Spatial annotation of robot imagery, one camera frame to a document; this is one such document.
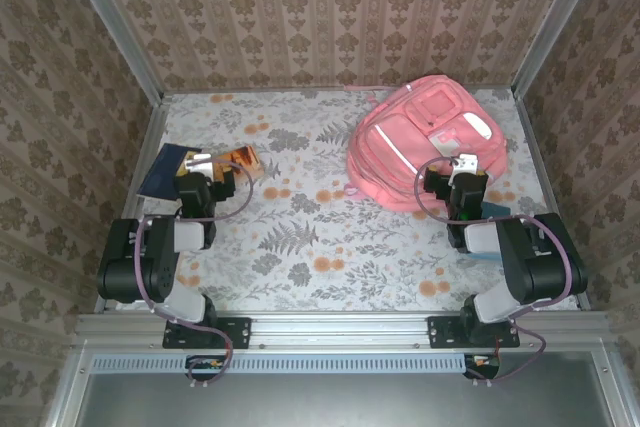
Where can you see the aluminium mounting rail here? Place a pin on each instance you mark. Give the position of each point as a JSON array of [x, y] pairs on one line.
[[340, 329]]

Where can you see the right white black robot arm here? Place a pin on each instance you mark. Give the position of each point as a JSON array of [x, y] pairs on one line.
[[530, 267]]

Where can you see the orange transparent box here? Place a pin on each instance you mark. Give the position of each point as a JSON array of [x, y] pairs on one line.
[[245, 157]]

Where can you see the floral patterned table cover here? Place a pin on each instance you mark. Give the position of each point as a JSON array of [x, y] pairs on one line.
[[350, 272]]

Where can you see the pink student backpack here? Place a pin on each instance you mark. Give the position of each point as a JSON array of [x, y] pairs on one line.
[[390, 147]]

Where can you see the aluminium frame post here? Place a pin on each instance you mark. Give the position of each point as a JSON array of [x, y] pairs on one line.
[[112, 27], [560, 22]]

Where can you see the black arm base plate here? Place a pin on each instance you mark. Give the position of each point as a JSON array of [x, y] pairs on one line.
[[235, 332], [442, 332]]

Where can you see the navy blue book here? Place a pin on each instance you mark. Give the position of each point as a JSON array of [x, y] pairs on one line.
[[160, 172]]

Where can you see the aluminium table side rail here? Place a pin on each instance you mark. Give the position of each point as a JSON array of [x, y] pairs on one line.
[[534, 147], [150, 142]]

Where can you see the light blue pencil case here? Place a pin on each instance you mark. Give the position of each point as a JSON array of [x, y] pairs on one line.
[[495, 210]]

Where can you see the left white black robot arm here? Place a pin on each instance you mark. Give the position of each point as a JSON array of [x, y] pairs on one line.
[[150, 267]]

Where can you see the grey metal sheet panel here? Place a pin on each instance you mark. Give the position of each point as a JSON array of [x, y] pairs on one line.
[[350, 402]]

